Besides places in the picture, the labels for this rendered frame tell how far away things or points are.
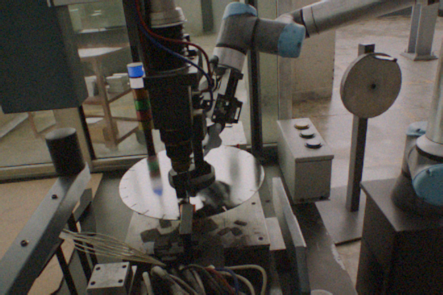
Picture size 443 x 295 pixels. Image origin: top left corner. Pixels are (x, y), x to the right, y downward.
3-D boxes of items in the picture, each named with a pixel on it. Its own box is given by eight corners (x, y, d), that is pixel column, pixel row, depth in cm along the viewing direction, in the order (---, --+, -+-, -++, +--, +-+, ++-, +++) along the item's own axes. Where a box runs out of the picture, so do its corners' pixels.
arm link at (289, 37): (310, 20, 85) (264, 12, 88) (304, 27, 76) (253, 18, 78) (302, 53, 89) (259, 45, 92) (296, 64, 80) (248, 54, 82)
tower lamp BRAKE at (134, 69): (130, 74, 103) (128, 63, 102) (146, 72, 103) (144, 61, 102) (127, 78, 99) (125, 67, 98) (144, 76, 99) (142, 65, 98)
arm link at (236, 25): (259, 2, 80) (222, -3, 82) (246, 51, 80) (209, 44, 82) (262, 17, 87) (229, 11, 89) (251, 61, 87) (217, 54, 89)
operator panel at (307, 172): (277, 159, 131) (276, 120, 124) (307, 156, 131) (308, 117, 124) (294, 204, 106) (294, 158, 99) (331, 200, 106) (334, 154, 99)
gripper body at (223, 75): (209, 118, 78) (223, 64, 78) (190, 116, 85) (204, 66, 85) (238, 127, 82) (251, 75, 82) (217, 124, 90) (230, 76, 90)
